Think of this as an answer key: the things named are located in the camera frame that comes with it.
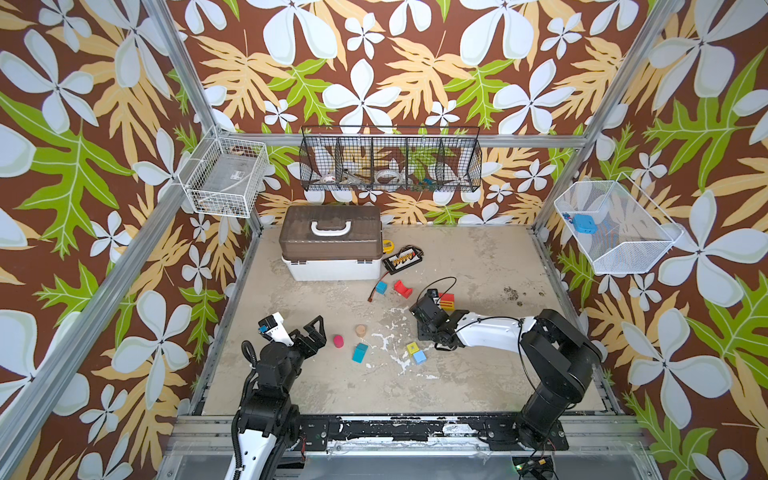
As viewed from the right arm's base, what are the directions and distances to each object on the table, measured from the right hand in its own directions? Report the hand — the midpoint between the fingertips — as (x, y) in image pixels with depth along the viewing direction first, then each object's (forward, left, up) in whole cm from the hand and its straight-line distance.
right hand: (423, 326), depth 94 cm
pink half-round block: (-5, +27, +1) cm, 27 cm away
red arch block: (+14, +7, +1) cm, 16 cm away
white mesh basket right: (+17, -53, +27) cm, 62 cm away
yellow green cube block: (-8, +4, +3) cm, 10 cm away
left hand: (-5, +33, +14) cm, 36 cm away
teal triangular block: (-9, +20, 0) cm, 22 cm away
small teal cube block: (+14, +13, +1) cm, 19 cm away
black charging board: (+26, +4, +2) cm, 27 cm away
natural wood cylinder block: (-2, +20, +2) cm, 20 cm away
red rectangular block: (+1, -5, +15) cm, 16 cm away
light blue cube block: (-11, +2, +3) cm, 12 cm away
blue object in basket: (+19, -47, +26) cm, 57 cm away
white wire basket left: (+32, +59, +35) cm, 75 cm away
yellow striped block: (+6, -8, +2) cm, 10 cm away
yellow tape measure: (+30, +10, +2) cm, 32 cm away
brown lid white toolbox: (+17, +29, +21) cm, 39 cm away
